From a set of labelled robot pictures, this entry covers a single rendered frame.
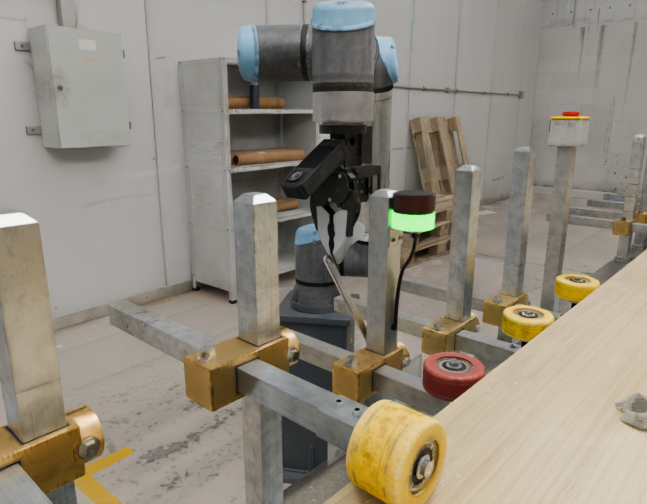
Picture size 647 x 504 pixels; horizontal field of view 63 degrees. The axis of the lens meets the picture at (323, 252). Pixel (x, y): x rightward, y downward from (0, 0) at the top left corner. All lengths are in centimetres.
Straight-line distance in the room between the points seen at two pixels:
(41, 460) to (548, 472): 45
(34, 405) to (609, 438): 55
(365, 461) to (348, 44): 54
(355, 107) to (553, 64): 826
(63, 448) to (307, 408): 21
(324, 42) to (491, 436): 54
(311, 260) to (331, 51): 101
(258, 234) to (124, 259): 304
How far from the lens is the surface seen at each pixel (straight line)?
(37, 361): 49
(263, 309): 61
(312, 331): 173
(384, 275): 79
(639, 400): 72
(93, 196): 345
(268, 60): 92
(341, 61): 78
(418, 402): 78
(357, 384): 79
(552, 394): 72
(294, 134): 419
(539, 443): 62
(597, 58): 883
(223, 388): 60
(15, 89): 329
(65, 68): 314
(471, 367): 74
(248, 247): 59
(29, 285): 47
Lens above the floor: 123
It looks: 15 degrees down
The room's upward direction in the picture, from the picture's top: straight up
